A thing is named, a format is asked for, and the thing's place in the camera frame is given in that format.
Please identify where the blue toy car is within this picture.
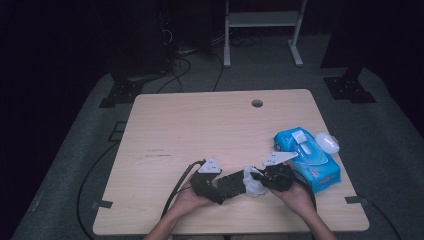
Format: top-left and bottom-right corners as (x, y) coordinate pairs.
(216, 169), (249, 199)

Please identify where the hand-held gripper cable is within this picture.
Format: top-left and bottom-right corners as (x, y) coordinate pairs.
(159, 159), (206, 219)
(293, 179), (318, 211)

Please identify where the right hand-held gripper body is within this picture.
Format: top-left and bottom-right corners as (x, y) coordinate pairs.
(261, 151), (299, 193)

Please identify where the black stand base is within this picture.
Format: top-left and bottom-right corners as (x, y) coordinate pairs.
(320, 64), (378, 104)
(98, 78), (145, 109)

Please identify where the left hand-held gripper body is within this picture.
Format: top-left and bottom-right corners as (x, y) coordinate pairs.
(190, 156), (223, 201)

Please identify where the grey table bracket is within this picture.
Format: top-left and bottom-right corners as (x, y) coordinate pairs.
(91, 199), (114, 210)
(344, 195), (370, 205)

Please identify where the white metal stand frame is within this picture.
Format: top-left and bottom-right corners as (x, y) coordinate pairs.
(223, 0), (308, 68)

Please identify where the left hand-held gripper cable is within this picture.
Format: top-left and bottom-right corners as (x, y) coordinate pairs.
(159, 159), (206, 219)

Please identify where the thin black floor cable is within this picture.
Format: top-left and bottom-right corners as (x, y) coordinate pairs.
(213, 53), (224, 93)

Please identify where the looped black floor cable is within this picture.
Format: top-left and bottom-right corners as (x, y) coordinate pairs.
(156, 56), (193, 94)

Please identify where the long black floor cable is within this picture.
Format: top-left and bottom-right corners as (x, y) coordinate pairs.
(76, 141), (121, 240)

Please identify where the person's left hand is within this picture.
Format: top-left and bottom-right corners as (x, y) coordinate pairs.
(169, 179), (215, 220)

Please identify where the blue wet wipes pack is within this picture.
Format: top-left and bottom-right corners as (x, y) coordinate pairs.
(273, 126), (343, 194)

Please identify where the right hand-held gripper cable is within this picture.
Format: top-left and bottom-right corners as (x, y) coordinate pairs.
(293, 179), (318, 211)

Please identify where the white wet wipe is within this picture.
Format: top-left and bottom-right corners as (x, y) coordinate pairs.
(242, 165), (268, 198)

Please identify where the person's right hand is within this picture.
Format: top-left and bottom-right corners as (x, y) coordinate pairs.
(269, 182), (316, 218)

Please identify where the dark equipment cabinet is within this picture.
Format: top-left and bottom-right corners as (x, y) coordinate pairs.
(109, 0), (178, 76)

